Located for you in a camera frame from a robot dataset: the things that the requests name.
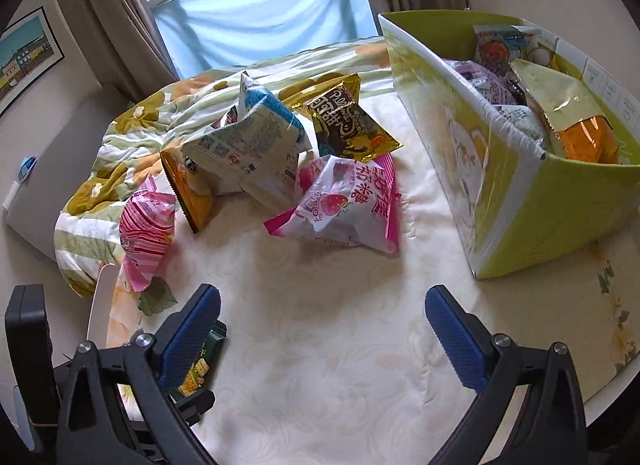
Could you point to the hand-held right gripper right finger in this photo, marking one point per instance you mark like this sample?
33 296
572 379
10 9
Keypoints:
455 335

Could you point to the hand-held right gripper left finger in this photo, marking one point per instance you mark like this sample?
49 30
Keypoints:
192 330

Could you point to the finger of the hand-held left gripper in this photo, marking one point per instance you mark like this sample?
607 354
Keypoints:
197 402

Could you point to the green snack packet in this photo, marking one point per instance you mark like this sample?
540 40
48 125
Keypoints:
197 380

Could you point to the green cardboard box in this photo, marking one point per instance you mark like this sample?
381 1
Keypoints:
525 215

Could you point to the black white snack packet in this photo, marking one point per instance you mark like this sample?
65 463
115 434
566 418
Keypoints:
520 122

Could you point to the gold orange snack packet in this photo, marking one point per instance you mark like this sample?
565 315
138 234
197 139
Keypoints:
575 135

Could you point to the purple snack packet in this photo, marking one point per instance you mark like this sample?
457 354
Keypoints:
485 82

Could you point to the red print snack packet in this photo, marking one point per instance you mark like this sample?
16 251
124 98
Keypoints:
500 45

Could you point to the pink striped snack packet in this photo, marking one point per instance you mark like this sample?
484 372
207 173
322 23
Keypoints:
145 235

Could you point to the cream floral tablecloth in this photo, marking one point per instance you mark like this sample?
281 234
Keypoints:
325 345

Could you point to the pink strawberry snack packet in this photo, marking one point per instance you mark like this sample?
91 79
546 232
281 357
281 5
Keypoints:
340 205

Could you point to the small blue white object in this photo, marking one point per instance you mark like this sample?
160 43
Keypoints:
27 170

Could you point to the floral striped blanket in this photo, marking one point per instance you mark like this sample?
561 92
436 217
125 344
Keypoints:
125 160

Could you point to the large light blue snack packet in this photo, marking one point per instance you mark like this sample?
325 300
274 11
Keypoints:
250 155

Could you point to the grey headboard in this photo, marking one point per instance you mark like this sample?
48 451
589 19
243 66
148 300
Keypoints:
65 155

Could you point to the gold brown snack packet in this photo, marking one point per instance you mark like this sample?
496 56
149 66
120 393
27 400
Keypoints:
345 125

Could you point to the framed houses picture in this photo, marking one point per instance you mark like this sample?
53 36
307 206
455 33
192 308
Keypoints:
25 55

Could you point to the light blue window cloth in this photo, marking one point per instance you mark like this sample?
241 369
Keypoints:
250 30

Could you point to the white wall socket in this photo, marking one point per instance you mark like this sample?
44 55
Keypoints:
12 196

